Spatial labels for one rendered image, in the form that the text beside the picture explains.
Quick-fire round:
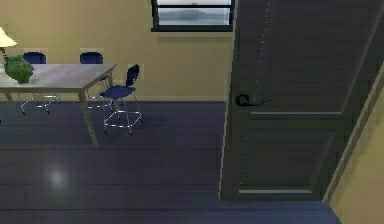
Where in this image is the blue metal-legged chair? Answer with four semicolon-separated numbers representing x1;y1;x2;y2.
79;51;114;110
99;64;145;136
17;51;61;116

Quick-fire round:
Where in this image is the grey dining table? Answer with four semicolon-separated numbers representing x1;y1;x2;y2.
0;63;118;149

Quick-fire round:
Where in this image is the black door lever handle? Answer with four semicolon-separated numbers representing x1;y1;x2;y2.
234;93;272;108

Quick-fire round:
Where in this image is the cream table lamp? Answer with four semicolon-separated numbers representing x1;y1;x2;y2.
0;26;18;56

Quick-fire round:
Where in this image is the black-framed window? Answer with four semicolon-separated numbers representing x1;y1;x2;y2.
150;0;236;33

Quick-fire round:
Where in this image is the dark grey room door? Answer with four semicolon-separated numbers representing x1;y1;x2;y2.
218;0;384;202

